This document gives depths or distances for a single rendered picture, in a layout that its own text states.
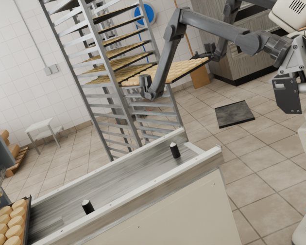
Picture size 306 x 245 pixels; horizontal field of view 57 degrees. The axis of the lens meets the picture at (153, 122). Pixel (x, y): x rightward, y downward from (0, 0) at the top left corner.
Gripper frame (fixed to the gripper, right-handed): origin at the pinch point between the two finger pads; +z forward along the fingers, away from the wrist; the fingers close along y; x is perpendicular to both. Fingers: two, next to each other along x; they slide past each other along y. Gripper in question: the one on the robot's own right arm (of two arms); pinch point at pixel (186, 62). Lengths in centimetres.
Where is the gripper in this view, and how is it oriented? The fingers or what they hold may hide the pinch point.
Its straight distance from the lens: 200.7
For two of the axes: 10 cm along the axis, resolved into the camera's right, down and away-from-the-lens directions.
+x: -0.6, 4.0, -9.1
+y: -3.2, -8.7, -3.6
